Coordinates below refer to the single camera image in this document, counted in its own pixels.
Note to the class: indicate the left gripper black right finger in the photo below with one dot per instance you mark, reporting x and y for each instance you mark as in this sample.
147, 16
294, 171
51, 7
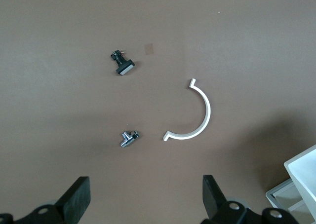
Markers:
212, 197

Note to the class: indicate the black square push button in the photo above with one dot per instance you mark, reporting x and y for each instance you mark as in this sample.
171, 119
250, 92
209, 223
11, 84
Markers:
124, 67

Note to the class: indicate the small chrome metal fitting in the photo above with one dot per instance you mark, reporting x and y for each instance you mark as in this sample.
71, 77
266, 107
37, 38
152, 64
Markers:
128, 137

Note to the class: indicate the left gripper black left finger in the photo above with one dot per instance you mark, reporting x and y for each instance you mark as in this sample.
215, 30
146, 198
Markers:
76, 197

